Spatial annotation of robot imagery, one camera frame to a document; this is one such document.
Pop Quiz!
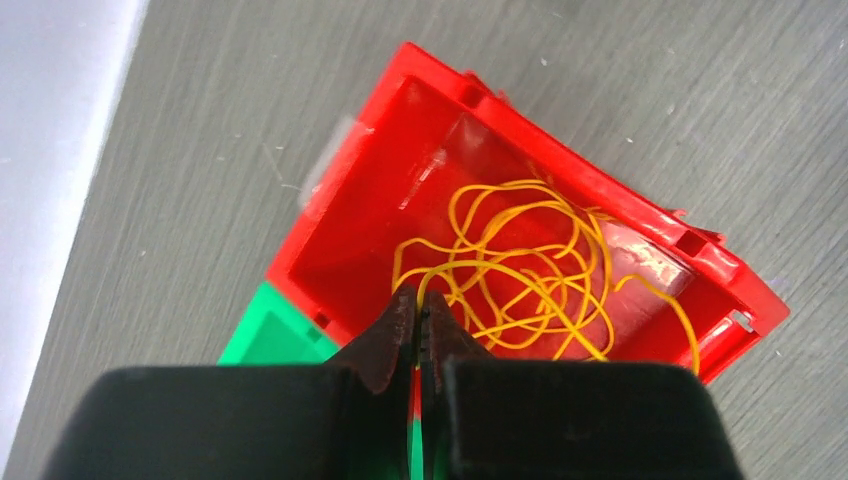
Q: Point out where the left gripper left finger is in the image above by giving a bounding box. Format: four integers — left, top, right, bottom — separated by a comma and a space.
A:
43, 286, 417, 479

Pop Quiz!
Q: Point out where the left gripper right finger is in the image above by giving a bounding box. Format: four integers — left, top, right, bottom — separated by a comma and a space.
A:
421, 291, 743, 479

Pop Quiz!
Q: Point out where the green plastic bin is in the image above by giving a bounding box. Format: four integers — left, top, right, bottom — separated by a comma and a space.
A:
218, 283, 425, 479

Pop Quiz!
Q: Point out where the red plastic bin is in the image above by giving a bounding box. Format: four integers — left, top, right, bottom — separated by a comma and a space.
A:
266, 43, 789, 382

